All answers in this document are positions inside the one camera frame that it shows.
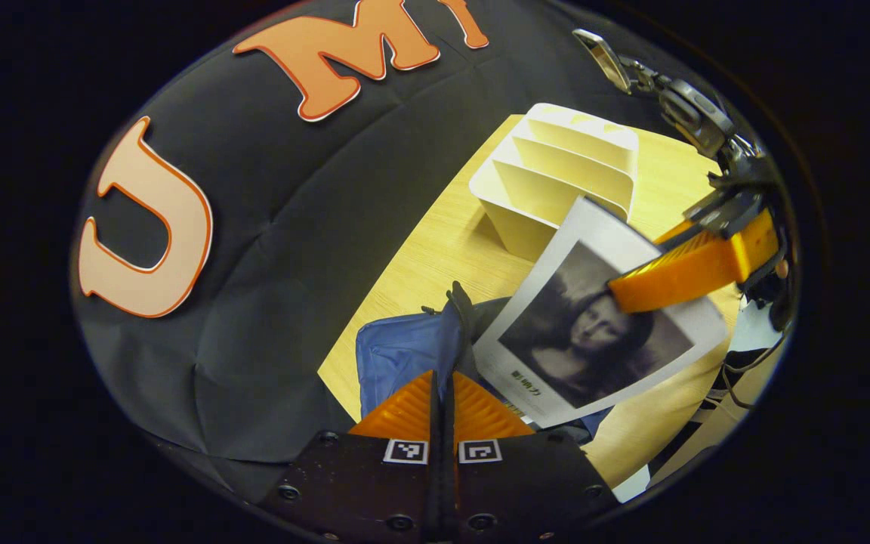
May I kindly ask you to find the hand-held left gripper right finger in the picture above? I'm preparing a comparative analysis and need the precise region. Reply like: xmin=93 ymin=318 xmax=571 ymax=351
xmin=444 ymin=370 xmax=621 ymax=542

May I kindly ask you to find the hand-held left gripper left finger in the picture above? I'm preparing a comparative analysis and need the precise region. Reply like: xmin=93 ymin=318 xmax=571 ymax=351
xmin=258 ymin=370 xmax=442 ymax=542

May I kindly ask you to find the portrait cover book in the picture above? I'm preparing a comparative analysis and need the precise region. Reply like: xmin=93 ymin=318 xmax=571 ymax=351
xmin=473 ymin=196 xmax=729 ymax=430

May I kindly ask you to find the blue schoolbag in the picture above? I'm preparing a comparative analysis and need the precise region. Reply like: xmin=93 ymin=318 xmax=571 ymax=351
xmin=356 ymin=281 xmax=609 ymax=447

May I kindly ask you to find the white bookshelf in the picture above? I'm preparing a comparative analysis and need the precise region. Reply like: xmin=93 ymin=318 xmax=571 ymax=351
xmin=469 ymin=103 xmax=641 ymax=261

